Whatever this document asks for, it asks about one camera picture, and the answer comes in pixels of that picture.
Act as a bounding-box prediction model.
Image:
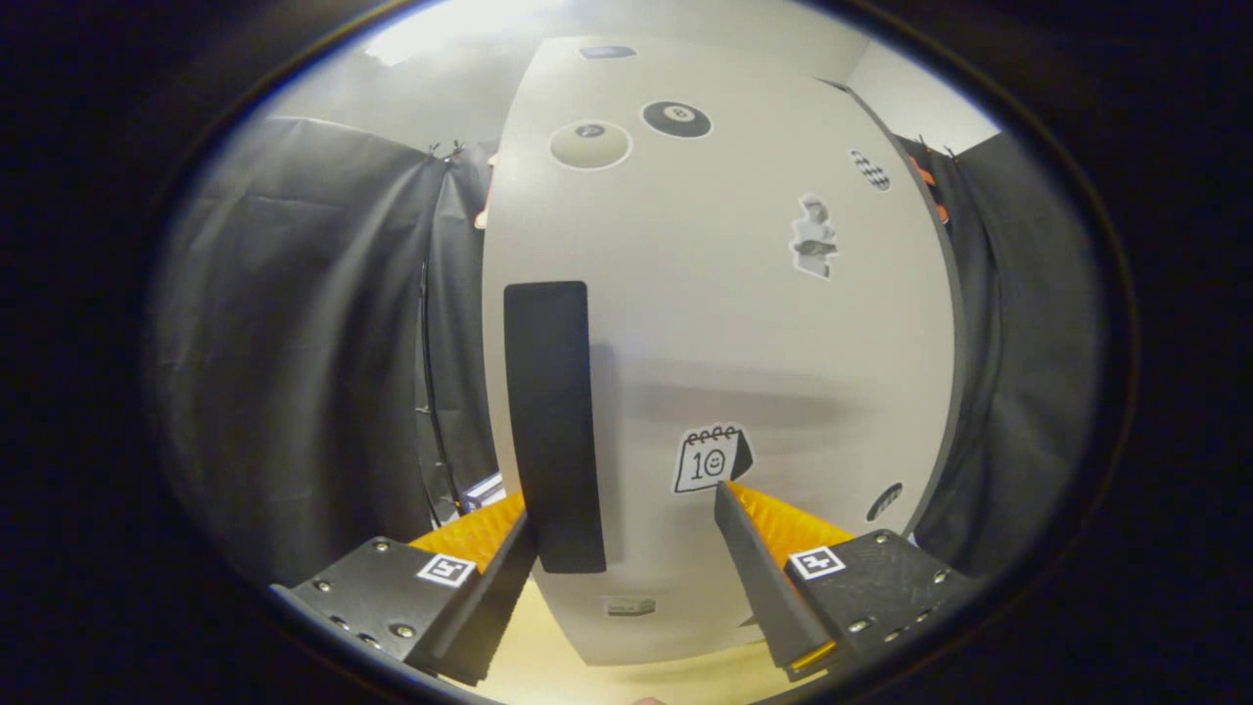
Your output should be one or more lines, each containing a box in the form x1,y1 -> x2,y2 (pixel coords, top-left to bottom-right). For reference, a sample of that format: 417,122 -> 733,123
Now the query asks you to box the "black backdrop stand pole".
419,259 -> 461,520

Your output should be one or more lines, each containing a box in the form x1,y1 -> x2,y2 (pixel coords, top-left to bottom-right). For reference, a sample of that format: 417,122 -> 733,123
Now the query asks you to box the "black backdrop cloth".
147,116 -> 1102,588

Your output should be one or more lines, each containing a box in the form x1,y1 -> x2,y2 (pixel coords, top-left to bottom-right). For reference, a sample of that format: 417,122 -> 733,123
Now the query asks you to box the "grey cabinet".
820,78 -> 970,538

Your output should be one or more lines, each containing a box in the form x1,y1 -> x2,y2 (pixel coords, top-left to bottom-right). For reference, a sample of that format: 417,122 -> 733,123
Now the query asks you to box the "white cabinet door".
480,37 -> 957,669

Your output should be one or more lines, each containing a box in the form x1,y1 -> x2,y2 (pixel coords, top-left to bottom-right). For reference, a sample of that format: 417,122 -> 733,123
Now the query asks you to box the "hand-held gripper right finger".
713,480 -> 980,682

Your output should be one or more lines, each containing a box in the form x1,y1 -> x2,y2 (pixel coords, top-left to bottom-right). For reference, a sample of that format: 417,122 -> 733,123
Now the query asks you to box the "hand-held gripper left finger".
269,490 -> 539,686

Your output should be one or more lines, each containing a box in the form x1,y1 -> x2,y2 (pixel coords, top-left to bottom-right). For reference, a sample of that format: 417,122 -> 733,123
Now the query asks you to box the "black door handle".
503,281 -> 608,575

